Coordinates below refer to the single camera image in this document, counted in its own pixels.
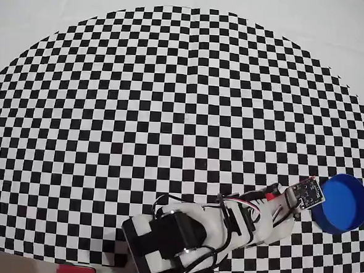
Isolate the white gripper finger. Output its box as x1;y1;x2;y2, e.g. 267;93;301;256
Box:
266;216;296;246

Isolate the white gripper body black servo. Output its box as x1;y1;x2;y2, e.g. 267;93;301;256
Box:
244;181;296;249

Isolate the blue round box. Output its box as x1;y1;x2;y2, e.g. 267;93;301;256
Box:
310;171;364;237

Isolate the black white checkered mat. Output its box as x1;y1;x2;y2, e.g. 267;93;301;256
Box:
0;0;364;273

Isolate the white red servo wire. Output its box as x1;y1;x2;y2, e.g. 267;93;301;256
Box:
216;193;267;217

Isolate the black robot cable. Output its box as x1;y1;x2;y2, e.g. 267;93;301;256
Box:
147;188;238;273

